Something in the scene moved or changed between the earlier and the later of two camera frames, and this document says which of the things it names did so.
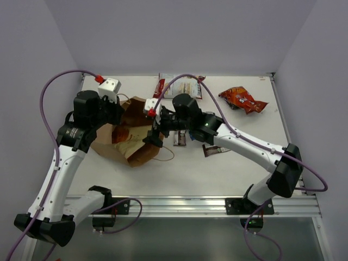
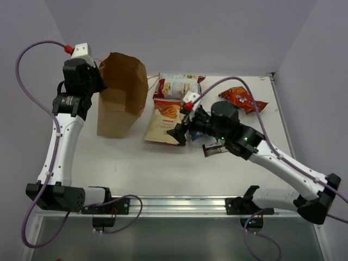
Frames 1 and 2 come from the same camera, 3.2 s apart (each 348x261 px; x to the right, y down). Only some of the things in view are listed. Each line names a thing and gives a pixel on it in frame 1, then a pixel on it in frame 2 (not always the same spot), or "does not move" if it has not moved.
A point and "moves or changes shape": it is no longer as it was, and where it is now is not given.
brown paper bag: [124, 139] to [119, 105]
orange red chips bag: [238, 97] does not move
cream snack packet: [129, 139] moves or changes shape
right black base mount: [240, 206] does not move
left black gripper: [115, 110] to [95, 79]
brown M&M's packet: [209, 151] does not move
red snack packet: [182, 85] does not move
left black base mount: [105, 217] does not move
